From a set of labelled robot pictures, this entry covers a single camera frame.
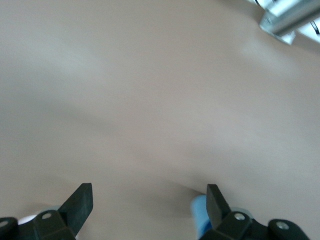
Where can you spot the blue plastic cup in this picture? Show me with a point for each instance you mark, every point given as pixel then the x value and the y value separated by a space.
pixel 200 215

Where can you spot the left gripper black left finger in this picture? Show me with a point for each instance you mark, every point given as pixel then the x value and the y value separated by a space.
pixel 77 207

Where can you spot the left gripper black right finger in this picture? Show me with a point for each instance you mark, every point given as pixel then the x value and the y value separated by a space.
pixel 217 210

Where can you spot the aluminium frame post with bracket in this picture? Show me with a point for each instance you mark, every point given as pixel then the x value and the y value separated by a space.
pixel 285 20

